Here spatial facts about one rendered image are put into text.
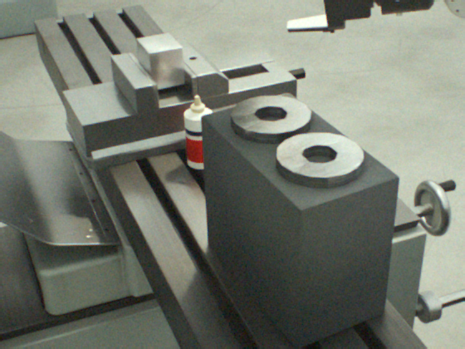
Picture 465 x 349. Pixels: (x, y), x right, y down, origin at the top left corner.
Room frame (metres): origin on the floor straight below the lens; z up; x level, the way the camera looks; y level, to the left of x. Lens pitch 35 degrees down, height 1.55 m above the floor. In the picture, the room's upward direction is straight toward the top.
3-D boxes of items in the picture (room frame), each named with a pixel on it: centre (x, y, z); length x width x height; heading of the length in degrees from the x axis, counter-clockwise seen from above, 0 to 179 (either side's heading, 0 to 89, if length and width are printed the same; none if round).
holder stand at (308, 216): (0.74, -0.03, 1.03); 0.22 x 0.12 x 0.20; 30
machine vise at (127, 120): (1.13, 0.14, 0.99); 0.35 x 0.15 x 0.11; 116
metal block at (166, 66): (1.11, 0.16, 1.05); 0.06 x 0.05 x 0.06; 26
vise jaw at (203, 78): (1.14, 0.11, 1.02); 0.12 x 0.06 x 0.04; 26
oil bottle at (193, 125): (1.01, 0.10, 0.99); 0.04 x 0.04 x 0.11
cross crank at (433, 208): (1.30, -0.30, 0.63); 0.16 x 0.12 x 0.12; 114
